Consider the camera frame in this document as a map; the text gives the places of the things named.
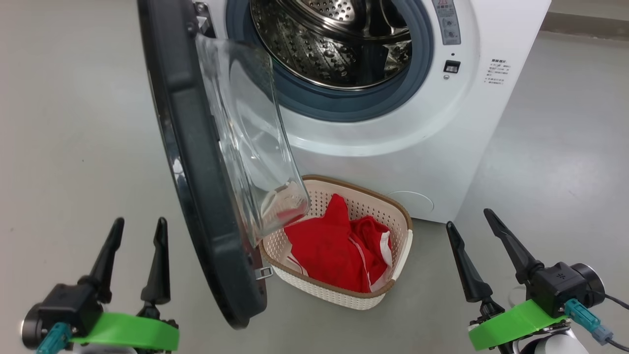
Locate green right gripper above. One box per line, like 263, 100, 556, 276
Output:
446, 208, 571, 351

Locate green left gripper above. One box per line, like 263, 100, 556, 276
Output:
71, 217, 180, 352

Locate red and white clothes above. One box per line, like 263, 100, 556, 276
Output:
284, 193, 394, 294

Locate cream perforated laundry basket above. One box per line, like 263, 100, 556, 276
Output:
259, 175, 413, 311

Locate white washing machine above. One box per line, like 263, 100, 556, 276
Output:
194, 0, 552, 224

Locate grey warning label strip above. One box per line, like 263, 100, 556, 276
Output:
432, 0, 461, 46

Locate teal left cable connector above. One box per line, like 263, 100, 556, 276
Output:
35, 322, 73, 354

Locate teal cable connector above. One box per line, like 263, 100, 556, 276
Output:
35, 322, 73, 354
564, 298, 614, 345

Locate teal right cable connector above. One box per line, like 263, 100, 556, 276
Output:
564, 298, 614, 345

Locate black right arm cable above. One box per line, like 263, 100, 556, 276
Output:
602, 293, 629, 353

